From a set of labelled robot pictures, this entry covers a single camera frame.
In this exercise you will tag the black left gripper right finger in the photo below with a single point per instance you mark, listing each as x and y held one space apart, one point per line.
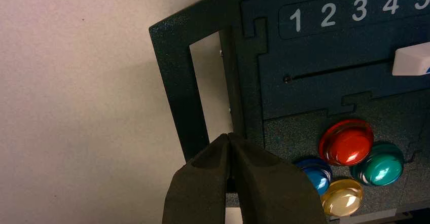
268 189

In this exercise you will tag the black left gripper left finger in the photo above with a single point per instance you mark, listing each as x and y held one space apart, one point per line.
201 189

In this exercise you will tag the blue dome push button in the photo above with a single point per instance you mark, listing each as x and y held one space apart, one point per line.
318 178

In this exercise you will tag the yellow dome push button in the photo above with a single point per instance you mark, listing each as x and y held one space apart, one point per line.
342 199

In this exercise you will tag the red dome push button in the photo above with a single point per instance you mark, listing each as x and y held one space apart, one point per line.
346 143

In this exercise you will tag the green dome push button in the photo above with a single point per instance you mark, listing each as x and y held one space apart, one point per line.
379 166

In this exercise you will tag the dark green modular control box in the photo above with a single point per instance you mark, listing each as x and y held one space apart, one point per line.
302 64

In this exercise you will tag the white slider knob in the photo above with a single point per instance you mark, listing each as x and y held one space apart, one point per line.
411 59

